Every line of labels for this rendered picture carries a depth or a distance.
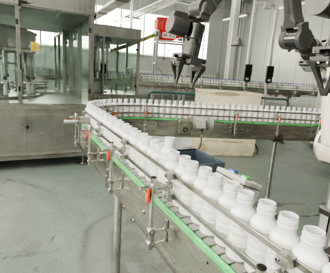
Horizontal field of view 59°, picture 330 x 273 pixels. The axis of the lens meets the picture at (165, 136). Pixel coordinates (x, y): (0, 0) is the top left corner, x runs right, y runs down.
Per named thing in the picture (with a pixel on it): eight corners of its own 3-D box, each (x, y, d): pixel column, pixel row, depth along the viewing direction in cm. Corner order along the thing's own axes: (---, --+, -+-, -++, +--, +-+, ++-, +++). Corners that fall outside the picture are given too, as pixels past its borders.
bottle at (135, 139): (138, 169, 127) (139, 132, 124) (126, 167, 129) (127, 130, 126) (144, 166, 132) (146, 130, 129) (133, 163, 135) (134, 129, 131)
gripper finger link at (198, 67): (173, 84, 101) (179, 57, 100) (191, 88, 105) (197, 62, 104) (183, 85, 96) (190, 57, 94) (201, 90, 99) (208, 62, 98)
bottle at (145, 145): (141, 179, 117) (143, 138, 113) (136, 174, 122) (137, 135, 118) (154, 177, 120) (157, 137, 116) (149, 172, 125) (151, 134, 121)
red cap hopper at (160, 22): (150, 126, 790) (156, 16, 731) (147, 122, 859) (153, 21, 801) (183, 127, 804) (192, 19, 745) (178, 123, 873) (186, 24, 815)
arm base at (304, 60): (316, 66, 118) (330, 40, 118) (306, 54, 114) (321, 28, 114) (298, 66, 125) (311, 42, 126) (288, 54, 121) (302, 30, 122)
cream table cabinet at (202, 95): (241, 148, 611) (248, 91, 586) (253, 156, 551) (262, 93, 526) (190, 147, 594) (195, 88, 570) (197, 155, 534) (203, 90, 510)
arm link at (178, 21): (214, 2, 92) (199, 6, 100) (183, -11, 87) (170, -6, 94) (205, 41, 94) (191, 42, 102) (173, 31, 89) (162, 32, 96)
